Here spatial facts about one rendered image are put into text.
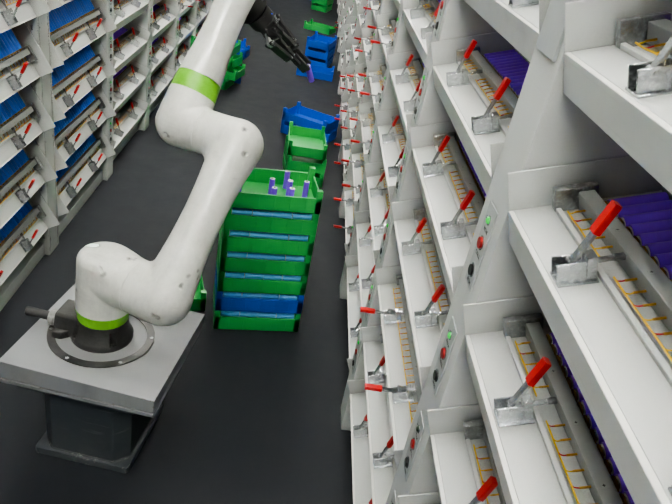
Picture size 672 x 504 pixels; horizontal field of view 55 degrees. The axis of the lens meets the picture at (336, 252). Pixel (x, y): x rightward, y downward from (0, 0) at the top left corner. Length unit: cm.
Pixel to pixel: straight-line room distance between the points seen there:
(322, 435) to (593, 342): 145
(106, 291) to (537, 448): 107
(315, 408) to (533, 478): 138
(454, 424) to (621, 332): 44
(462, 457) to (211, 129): 96
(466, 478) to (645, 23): 61
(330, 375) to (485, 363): 136
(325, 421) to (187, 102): 102
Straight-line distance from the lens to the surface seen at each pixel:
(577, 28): 75
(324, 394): 210
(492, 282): 85
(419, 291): 130
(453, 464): 97
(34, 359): 165
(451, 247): 109
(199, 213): 150
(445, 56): 145
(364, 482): 167
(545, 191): 80
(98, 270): 154
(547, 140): 78
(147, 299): 148
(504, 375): 83
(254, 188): 216
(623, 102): 61
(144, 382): 159
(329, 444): 195
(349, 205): 292
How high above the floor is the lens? 141
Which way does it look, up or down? 30 degrees down
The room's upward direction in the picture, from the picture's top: 12 degrees clockwise
